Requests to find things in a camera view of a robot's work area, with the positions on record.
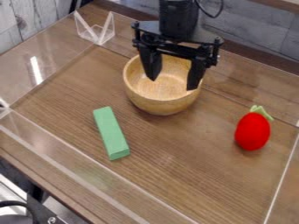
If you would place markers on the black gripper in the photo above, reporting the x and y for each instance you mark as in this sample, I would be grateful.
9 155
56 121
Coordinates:
200 43

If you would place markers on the wooden bowl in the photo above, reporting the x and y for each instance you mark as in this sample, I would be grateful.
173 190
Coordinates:
164 96

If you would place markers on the red plush fruit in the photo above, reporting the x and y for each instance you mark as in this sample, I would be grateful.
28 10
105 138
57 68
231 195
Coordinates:
252 131

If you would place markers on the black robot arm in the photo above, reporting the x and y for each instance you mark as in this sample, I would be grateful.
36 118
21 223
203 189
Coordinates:
176 35

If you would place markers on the green rectangular block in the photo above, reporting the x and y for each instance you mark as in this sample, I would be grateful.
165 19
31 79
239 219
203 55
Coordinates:
111 133

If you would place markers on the clear acrylic corner bracket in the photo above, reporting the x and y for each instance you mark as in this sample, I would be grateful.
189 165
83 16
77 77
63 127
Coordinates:
96 34

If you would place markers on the clear acrylic tray wall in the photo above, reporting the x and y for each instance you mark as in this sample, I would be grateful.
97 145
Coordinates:
187 175

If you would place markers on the black table clamp mount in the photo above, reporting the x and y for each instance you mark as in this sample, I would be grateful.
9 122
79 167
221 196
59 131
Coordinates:
37 214

